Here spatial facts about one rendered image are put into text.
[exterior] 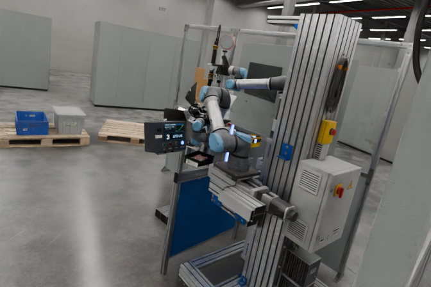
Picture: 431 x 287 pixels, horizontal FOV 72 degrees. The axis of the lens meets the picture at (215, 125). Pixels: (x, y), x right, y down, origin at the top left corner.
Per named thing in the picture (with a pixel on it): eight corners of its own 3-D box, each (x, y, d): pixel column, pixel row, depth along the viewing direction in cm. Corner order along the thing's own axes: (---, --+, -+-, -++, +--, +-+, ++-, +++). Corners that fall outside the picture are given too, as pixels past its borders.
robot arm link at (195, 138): (205, 146, 231) (207, 132, 229) (191, 145, 227) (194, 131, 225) (202, 142, 238) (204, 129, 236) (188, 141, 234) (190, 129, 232)
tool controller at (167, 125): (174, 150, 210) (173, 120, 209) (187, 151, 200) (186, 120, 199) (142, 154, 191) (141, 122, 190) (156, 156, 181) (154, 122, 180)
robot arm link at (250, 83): (287, 91, 212) (224, 91, 233) (290, 91, 222) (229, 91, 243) (287, 75, 210) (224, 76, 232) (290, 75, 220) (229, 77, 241)
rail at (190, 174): (247, 164, 281) (249, 155, 279) (251, 165, 279) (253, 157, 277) (173, 181, 215) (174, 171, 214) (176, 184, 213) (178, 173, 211)
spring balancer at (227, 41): (219, 49, 329) (218, 48, 322) (221, 33, 325) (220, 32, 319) (233, 50, 327) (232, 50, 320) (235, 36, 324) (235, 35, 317)
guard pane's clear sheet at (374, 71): (176, 103, 407) (188, 27, 385) (368, 173, 244) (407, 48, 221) (176, 103, 406) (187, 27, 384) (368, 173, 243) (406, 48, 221)
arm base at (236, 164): (253, 170, 192) (256, 156, 190) (236, 173, 182) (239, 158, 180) (237, 162, 203) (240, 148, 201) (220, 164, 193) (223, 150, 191)
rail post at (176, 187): (163, 270, 236) (177, 180, 218) (166, 273, 233) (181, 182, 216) (159, 272, 233) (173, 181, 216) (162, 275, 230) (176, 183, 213)
